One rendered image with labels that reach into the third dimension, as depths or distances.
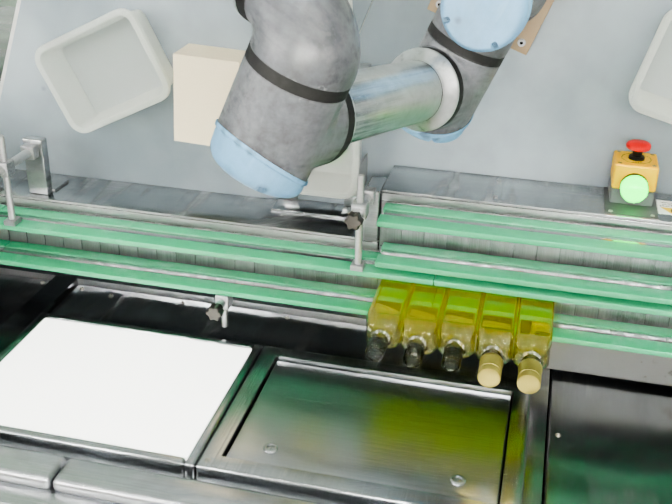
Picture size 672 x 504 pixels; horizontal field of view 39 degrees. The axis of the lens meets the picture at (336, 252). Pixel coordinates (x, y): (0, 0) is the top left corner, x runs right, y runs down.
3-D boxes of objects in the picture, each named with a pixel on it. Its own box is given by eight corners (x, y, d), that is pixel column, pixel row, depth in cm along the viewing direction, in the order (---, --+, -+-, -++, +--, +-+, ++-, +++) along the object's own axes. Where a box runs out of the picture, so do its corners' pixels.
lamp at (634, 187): (617, 197, 156) (618, 204, 153) (621, 171, 154) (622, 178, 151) (645, 200, 155) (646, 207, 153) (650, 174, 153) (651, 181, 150)
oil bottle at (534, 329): (519, 305, 163) (510, 372, 144) (522, 276, 160) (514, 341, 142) (552, 309, 162) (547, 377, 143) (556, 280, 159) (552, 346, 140)
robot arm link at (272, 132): (519, 56, 136) (313, 99, 92) (470, 142, 143) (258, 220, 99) (453, 13, 140) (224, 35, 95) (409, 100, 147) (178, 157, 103)
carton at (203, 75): (189, 127, 177) (174, 140, 171) (188, 43, 170) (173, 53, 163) (250, 136, 175) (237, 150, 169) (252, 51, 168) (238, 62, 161)
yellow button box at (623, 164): (607, 186, 163) (608, 203, 157) (614, 145, 160) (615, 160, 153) (649, 190, 162) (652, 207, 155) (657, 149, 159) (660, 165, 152)
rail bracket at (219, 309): (228, 303, 177) (203, 340, 166) (227, 271, 174) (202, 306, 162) (249, 306, 176) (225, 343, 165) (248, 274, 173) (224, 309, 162)
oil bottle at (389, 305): (387, 287, 167) (362, 350, 149) (388, 259, 165) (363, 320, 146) (418, 291, 166) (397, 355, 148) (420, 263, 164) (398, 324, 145)
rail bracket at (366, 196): (357, 249, 165) (341, 282, 154) (361, 159, 157) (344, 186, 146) (374, 251, 164) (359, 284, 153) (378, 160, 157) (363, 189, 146)
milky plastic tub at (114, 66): (51, 40, 178) (27, 52, 170) (147, -6, 169) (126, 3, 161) (97, 123, 183) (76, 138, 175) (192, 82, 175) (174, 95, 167)
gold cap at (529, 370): (543, 359, 139) (542, 375, 135) (541, 379, 141) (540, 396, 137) (519, 356, 140) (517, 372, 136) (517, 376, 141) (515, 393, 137)
